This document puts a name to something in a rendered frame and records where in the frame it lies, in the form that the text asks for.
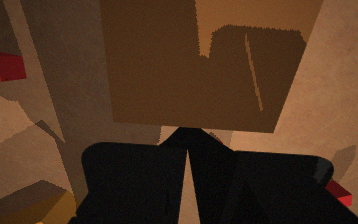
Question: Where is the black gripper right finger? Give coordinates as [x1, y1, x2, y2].
[188, 128, 334, 224]

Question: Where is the orange long flat bar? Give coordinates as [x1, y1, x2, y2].
[0, 190, 81, 224]

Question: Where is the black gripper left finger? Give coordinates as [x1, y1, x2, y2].
[81, 127, 190, 224]

